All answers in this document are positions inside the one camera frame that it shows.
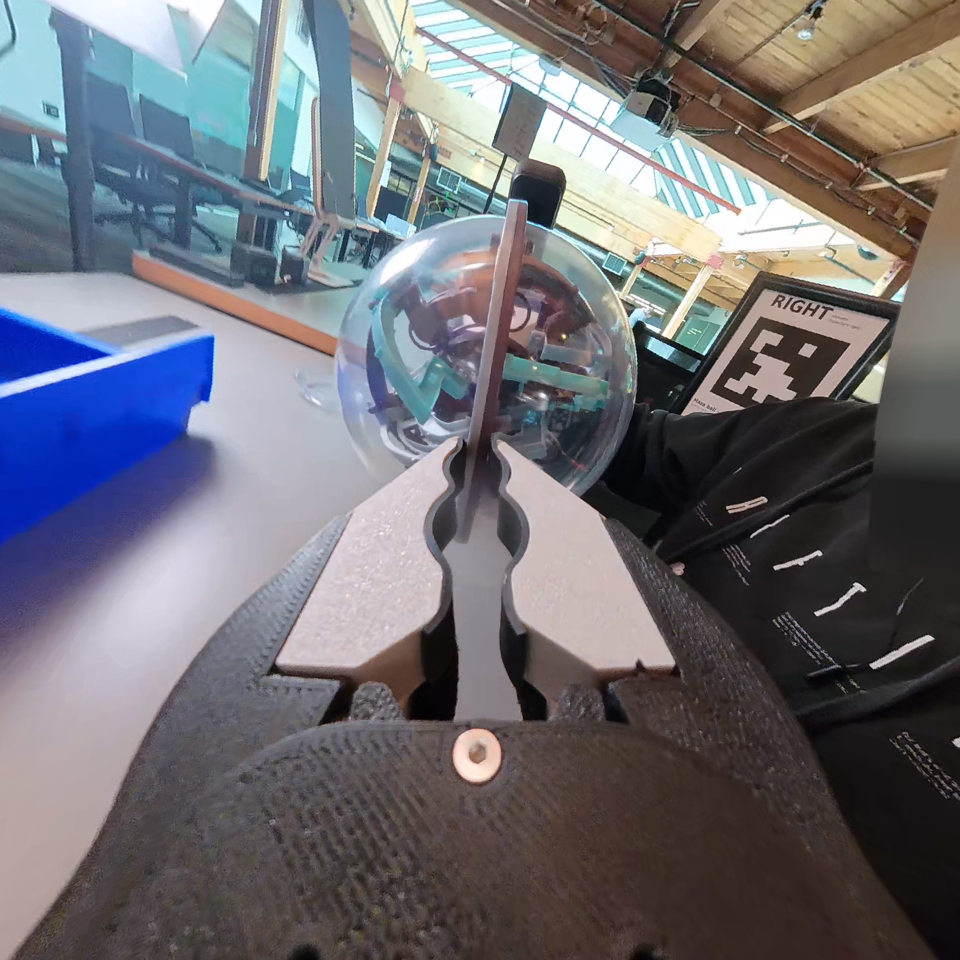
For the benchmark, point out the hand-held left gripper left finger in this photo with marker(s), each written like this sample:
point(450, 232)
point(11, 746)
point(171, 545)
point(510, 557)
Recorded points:
point(369, 600)

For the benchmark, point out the person's right forearm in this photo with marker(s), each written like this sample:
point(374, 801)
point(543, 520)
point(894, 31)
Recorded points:
point(661, 457)

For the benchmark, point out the clear plastic dish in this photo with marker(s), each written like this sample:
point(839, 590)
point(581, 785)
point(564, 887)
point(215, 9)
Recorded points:
point(318, 393)

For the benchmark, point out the black white marker sign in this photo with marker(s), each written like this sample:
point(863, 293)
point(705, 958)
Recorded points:
point(788, 353)

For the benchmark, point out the black printed hoodie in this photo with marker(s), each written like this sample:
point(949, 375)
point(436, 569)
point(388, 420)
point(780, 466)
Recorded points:
point(841, 630)

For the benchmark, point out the blue plastic bin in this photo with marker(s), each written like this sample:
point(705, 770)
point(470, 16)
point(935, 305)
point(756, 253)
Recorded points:
point(76, 406)

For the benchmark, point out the clear plastic maze ball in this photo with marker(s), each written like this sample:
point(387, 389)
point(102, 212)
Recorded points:
point(421, 360)

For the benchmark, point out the dark tape strip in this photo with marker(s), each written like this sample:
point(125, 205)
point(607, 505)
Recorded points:
point(143, 330)

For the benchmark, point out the black flag panel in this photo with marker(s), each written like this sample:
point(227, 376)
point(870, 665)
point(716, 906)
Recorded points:
point(334, 105)

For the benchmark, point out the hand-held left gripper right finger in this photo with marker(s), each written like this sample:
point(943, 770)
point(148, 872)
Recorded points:
point(594, 600)

